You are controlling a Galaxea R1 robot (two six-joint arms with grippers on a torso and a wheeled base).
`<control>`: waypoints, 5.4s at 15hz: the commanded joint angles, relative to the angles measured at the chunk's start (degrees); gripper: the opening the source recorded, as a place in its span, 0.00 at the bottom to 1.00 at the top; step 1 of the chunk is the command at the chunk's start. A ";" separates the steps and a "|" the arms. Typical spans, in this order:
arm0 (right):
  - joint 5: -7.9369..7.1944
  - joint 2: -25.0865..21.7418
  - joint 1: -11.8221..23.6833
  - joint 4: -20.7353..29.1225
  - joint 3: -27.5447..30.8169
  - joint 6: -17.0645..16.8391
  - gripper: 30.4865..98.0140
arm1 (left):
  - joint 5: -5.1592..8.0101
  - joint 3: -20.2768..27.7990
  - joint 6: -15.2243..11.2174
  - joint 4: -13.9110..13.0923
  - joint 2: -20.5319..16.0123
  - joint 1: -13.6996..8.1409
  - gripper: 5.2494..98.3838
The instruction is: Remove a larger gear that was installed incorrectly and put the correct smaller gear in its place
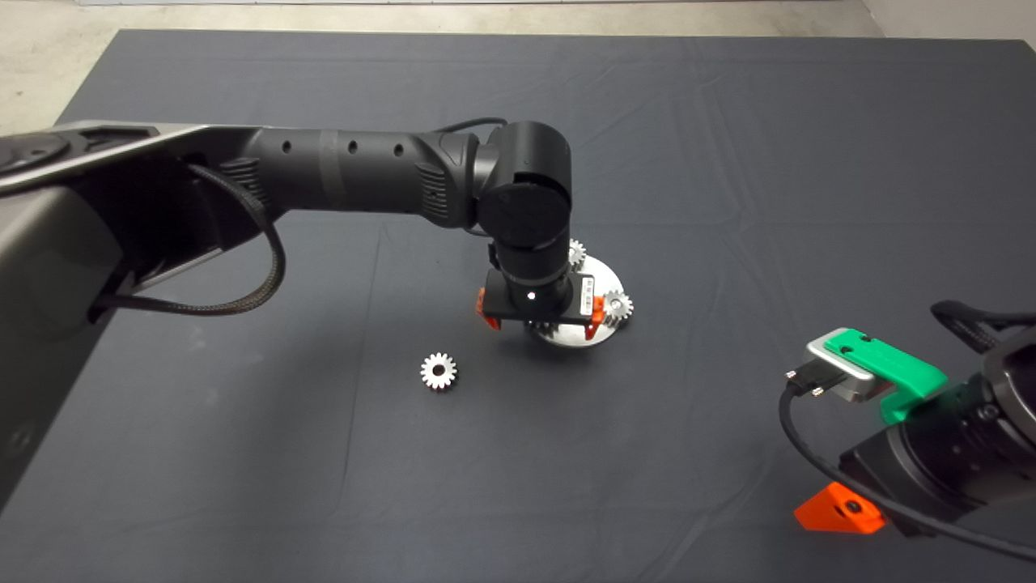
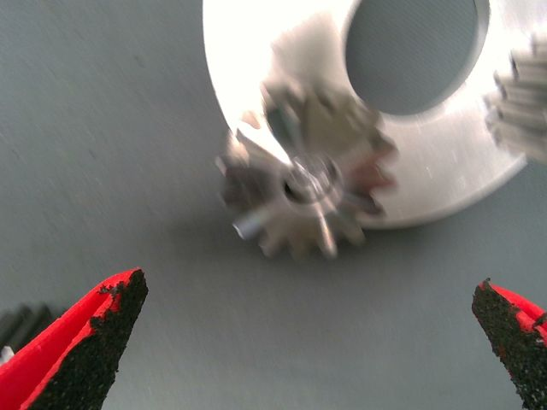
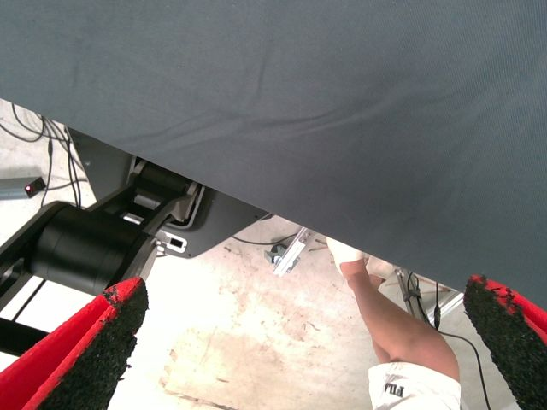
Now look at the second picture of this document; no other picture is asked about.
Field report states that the dark grey table cloth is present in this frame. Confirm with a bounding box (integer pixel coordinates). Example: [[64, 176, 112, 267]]
[[0, 0, 547, 410]]

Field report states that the small steel gear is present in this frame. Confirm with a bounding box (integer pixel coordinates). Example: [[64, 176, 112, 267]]
[[0, 302, 56, 360], [484, 36, 547, 164]]

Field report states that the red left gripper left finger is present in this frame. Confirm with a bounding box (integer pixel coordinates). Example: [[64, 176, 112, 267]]
[[0, 267, 150, 410]]

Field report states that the round metal plate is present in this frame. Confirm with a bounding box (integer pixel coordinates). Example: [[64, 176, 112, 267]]
[[202, 0, 532, 231]]

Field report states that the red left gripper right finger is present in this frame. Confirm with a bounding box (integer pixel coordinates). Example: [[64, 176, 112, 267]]
[[471, 278, 547, 410]]

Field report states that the large steel gear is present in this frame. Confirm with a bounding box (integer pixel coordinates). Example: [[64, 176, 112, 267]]
[[215, 82, 399, 261]]

